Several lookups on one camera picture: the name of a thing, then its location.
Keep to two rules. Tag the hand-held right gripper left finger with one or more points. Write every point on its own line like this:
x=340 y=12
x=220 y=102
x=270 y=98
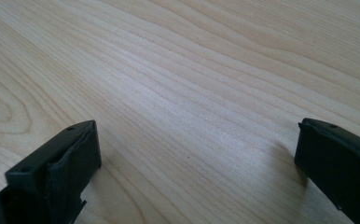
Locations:
x=60 y=169

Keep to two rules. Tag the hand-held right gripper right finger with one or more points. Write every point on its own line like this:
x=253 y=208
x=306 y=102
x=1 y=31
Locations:
x=339 y=168

